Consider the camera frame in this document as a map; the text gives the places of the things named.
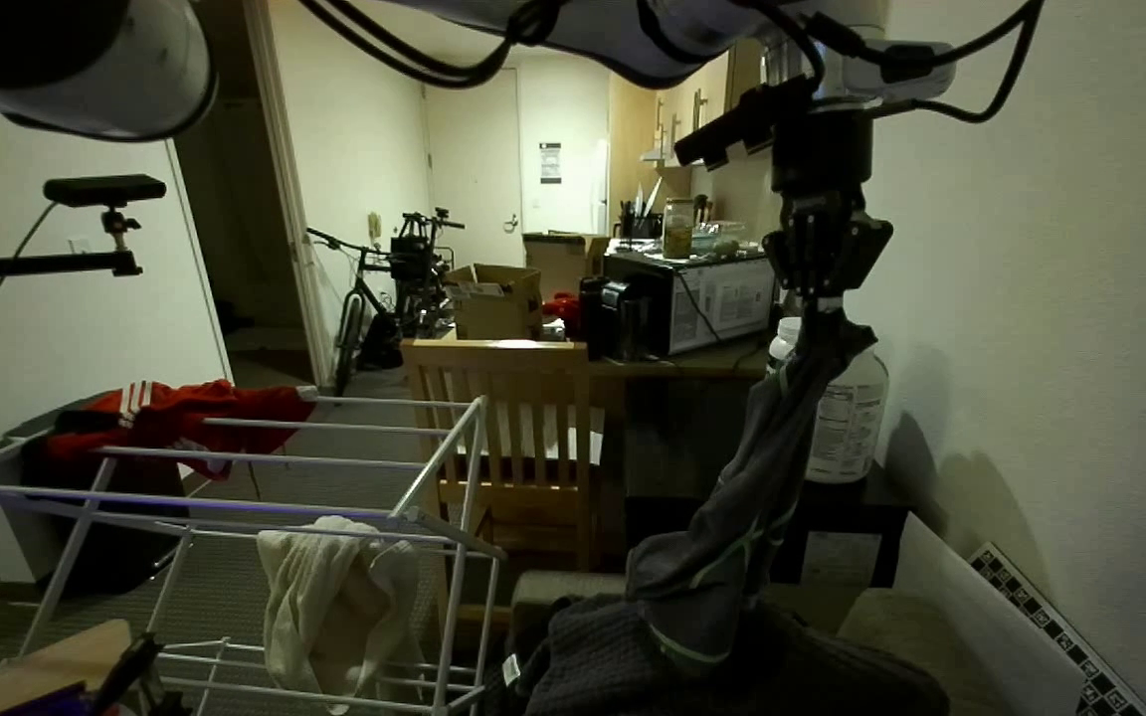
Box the black microwave oven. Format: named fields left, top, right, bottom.
left=604, top=256, right=778, bottom=353

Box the white drying rack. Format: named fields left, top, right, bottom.
left=0, top=398, right=503, bottom=716

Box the black bicycle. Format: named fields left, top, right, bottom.
left=311, top=207, right=457, bottom=396

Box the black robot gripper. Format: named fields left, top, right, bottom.
left=768, top=113, right=892, bottom=351

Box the white calibration board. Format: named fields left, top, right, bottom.
left=897, top=516, right=1146, bottom=716

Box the dark grey garment pile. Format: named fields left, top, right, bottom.
left=520, top=599, right=950, bottom=716

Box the black camera on stand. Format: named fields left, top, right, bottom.
left=0, top=173, right=170, bottom=286

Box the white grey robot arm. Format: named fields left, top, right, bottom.
left=0, top=0, right=965, bottom=144

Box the glass jar with lid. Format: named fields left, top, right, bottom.
left=662, top=198, right=695, bottom=260

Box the red garment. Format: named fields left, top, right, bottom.
left=23, top=384, right=316, bottom=484

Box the white cloth on rack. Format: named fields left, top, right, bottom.
left=254, top=516, right=437, bottom=693

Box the wooden chair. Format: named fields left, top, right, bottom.
left=402, top=340, right=604, bottom=569

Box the cardboard box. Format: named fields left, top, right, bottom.
left=451, top=262, right=541, bottom=340

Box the black coffee maker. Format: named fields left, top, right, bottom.
left=580, top=280, right=650, bottom=364

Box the black side table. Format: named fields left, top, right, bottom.
left=771, top=465, right=906, bottom=588

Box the grey cloth with green stripes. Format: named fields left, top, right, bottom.
left=624, top=309, right=862, bottom=671

